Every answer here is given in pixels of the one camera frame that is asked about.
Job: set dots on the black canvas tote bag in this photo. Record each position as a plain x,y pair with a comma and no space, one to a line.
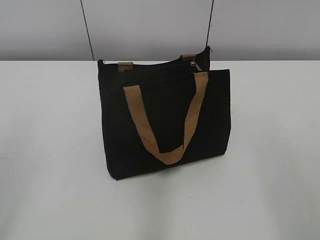
125,154

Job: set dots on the silver zipper pull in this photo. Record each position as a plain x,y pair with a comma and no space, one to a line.
194,64

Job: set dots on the tan front bag handle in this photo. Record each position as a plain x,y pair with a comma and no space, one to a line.
166,128

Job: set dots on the tan bag handle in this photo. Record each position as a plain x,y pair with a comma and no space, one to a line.
166,128
127,66

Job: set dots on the tan rear bag handle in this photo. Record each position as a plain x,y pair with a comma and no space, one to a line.
127,66

